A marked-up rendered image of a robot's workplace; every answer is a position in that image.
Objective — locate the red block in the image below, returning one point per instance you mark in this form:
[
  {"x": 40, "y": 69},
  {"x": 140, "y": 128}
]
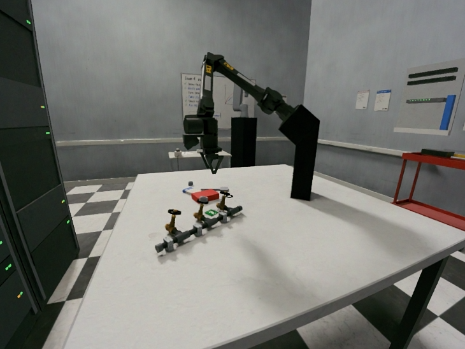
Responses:
[{"x": 210, "y": 194}]

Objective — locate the green tag with silver chain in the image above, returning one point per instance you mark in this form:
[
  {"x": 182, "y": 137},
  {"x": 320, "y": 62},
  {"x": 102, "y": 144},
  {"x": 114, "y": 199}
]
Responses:
[{"x": 211, "y": 212}]

